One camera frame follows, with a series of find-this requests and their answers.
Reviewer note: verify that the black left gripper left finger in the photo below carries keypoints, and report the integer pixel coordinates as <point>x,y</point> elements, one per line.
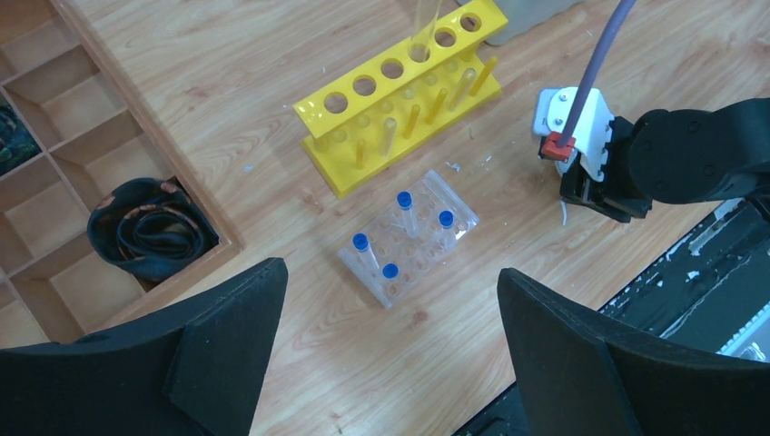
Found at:
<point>195,367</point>

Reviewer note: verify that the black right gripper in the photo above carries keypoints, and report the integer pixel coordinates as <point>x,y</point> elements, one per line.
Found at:
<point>616,197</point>

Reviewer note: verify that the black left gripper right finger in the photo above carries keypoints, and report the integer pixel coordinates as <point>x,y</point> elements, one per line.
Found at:
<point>580,372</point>

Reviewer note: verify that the blue capped tube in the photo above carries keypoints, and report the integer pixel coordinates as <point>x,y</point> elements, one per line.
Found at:
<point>446,220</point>
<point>365,253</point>
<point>406,205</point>
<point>390,274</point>

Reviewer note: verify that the clear glass test tube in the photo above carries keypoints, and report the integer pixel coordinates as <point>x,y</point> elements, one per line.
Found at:
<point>426,13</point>

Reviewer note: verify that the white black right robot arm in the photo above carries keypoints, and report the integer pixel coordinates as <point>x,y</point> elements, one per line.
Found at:
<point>677,157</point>

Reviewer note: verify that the dark floral rolled cloth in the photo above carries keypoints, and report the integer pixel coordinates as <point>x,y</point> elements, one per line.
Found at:
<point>150,228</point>

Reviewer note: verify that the translucent grey plastic bin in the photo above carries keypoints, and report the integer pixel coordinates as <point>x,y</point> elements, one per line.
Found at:
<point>522,15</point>

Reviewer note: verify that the clear plastic well plate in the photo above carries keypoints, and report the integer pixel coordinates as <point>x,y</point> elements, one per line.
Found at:
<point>391,244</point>

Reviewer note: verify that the wooden compartment organizer tray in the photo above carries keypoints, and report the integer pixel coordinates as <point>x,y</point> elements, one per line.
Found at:
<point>86,134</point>

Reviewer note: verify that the yellow test tube rack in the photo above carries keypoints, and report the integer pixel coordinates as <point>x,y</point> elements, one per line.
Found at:
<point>345,117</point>

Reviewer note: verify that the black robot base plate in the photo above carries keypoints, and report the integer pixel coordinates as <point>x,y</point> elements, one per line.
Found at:
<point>709,291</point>

